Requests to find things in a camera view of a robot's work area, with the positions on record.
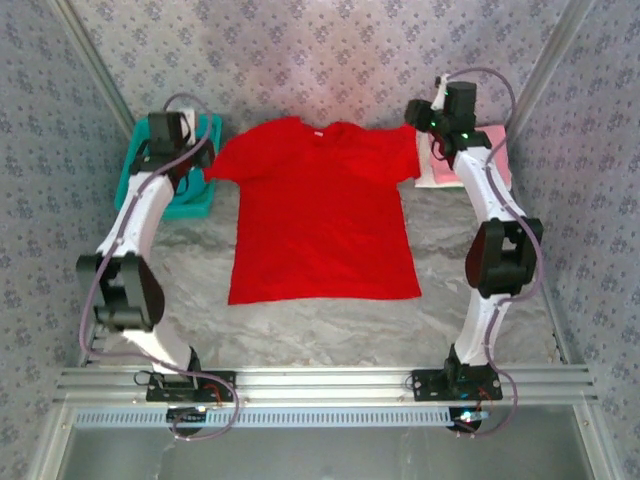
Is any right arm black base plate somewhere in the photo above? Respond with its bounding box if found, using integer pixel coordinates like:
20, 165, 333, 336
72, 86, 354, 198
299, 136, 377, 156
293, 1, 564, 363
410, 368, 504, 401

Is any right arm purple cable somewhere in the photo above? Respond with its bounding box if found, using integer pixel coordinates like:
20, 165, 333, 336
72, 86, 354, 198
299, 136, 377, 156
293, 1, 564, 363
447, 67, 546, 440

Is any grey slotted cable duct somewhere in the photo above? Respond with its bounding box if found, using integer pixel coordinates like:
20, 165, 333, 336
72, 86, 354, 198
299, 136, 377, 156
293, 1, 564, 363
73, 406, 454, 430

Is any small black controller board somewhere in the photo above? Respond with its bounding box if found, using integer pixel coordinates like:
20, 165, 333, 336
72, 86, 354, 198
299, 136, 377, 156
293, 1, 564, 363
447, 407, 491, 435
165, 405, 210, 436

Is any pink folded t-shirt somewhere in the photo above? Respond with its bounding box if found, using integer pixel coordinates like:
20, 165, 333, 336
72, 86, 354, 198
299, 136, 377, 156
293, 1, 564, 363
428, 124, 512, 187

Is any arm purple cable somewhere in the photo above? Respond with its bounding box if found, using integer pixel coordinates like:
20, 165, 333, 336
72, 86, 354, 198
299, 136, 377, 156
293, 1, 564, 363
79, 93, 241, 442
447, 67, 546, 440

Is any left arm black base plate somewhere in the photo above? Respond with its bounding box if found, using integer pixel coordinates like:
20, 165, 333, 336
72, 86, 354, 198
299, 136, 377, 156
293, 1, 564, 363
145, 369, 237, 403

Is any grey metal lower panel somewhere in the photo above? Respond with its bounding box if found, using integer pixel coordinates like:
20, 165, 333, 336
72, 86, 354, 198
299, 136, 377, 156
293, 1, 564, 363
59, 424, 596, 480

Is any aluminium extrusion mounting rail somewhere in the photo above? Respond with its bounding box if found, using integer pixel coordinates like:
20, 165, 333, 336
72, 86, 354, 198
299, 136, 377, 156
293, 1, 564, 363
53, 366, 600, 405

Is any teal t-shirt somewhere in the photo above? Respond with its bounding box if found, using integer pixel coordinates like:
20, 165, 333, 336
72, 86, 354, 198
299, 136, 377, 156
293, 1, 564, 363
169, 164, 214, 206

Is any aluminium side rail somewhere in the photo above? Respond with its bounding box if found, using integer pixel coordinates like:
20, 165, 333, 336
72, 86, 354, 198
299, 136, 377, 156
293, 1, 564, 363
539, 284, 574, 366
74, 319, 109, 369

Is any red t-shirt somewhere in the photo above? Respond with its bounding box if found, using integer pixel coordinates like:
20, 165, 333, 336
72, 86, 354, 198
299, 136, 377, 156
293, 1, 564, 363
203, 115, 424, 306

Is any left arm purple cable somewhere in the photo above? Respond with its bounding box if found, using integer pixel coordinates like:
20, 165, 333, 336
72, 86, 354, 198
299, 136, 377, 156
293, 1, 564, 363
79, 93, 241, 442

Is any teal plastic basket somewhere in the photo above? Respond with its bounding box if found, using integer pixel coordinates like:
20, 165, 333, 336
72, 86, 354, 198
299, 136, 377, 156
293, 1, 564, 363
113, 112, 225, 223

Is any aluminium corner post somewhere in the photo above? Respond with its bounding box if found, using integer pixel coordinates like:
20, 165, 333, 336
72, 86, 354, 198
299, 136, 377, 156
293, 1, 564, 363
508, 0, 599, 131
49, 0, 135, 132

